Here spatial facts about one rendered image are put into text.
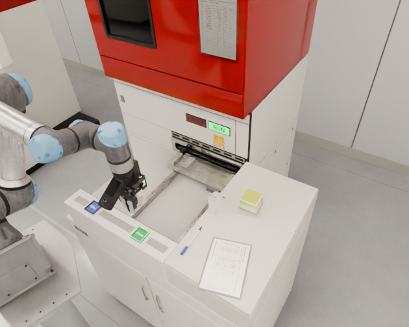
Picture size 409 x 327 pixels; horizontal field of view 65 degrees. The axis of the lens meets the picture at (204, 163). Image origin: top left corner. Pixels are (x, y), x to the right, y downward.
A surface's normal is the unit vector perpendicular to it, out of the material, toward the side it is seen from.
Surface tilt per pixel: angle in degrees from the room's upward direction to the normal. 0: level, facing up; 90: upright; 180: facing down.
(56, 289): 0
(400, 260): 0
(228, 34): 90
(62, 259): 0
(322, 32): 90
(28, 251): 90
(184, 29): 90
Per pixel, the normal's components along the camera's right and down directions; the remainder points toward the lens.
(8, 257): 0.64, 0.50
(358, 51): -0.55, 0.58
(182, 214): -0.05, -0.74
